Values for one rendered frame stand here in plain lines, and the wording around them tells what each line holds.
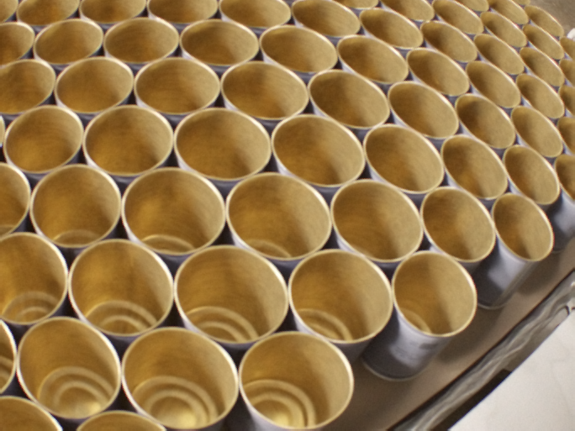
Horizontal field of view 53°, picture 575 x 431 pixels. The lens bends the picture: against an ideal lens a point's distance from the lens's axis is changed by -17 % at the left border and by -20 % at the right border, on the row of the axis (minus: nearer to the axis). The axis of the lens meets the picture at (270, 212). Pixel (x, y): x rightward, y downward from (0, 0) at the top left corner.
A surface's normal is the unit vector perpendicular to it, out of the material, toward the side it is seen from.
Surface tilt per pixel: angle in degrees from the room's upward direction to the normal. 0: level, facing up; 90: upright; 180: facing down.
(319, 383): 90
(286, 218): 91
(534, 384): 0
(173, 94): 92
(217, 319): 2
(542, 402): 0
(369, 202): 92
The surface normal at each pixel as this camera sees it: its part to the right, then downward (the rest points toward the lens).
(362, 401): 0.19, -0.59
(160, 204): 0.20, 0.80
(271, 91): -0.37, 0.70
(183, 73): -0.09, 0.78
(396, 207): -0.62, 0.55
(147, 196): 0.52, 0.74
